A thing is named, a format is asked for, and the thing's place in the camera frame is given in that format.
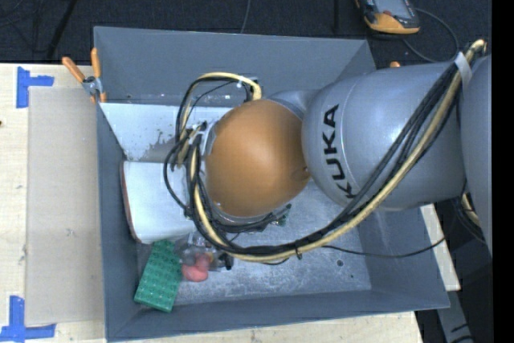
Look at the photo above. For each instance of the pink toy food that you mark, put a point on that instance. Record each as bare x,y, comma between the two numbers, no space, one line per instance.
195,272

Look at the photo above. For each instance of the dark green flat block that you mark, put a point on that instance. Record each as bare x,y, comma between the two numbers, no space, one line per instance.
158,279

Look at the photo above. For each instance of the pale cardboard board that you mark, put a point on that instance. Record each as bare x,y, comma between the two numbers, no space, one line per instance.
60,193

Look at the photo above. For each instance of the grey metal bin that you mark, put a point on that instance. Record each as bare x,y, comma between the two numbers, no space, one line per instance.
281,277

